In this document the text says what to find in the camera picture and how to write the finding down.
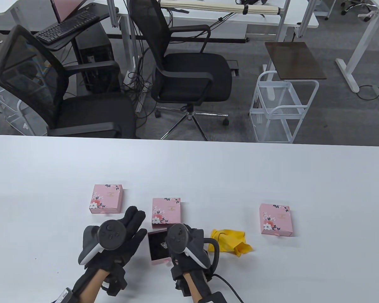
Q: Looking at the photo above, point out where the person's right hand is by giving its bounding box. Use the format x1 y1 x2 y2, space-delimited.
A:
170 224 215 281

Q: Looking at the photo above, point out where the person's left hand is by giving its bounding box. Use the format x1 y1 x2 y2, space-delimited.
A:
84 206 147 272

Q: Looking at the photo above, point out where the grey handheld controller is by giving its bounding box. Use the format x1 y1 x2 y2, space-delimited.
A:
166 223 220 270
78 220 127 265

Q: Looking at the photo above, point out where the pink box tray black lining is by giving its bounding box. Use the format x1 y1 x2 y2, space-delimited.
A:
147 229 175 265

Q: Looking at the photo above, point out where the yellow cloth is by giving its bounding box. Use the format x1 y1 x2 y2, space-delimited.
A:
208 229 254 258

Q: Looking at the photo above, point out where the pink floral box sleeve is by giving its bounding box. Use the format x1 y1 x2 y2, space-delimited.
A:
260 204 293 237

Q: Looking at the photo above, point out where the person's right forearm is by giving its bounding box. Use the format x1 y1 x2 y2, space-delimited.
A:
183 272 209 303

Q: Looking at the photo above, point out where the black forearm sensor box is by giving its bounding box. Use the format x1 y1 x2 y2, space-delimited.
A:
196 291 228 303
52 287 75 303

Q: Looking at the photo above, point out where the person's left forearm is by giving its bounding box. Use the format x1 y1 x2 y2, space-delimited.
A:
78 269 110 303

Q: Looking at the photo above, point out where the black mesh office chair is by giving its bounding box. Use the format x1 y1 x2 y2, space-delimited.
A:
0 25 141 139

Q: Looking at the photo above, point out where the black office chair chrome base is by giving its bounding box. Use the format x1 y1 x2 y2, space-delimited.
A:
129 0 239 141

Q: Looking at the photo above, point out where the black computer tower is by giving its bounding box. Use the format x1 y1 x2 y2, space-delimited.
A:
75 24 121 93

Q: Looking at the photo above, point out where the black keyboard tray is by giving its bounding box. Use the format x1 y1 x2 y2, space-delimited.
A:
35 6 119 51

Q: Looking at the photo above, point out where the black keyboard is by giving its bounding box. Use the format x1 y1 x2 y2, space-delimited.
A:
35 11 101 44

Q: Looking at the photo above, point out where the dark wooden board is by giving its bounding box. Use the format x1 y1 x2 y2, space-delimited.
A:
265 42 327 80

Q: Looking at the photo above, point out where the white desk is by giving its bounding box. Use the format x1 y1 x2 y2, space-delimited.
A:
107 0 319 68
0 0 111 32
336 0 379 116

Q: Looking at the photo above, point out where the distant chair base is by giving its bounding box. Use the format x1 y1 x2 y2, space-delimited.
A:
340 0 379 22

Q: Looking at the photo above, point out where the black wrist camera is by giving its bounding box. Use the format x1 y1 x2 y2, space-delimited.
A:
101 264 129 296
173 274 190 297

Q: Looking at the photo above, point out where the black glove cable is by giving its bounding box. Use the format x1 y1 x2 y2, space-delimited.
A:
212 274 244 303

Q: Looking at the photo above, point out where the tangle of black cables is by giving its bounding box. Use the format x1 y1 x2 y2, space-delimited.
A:
122 54 153 120

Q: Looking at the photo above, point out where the white wire cart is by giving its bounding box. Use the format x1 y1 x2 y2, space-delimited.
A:
0 75 48 136
249 71 319 144

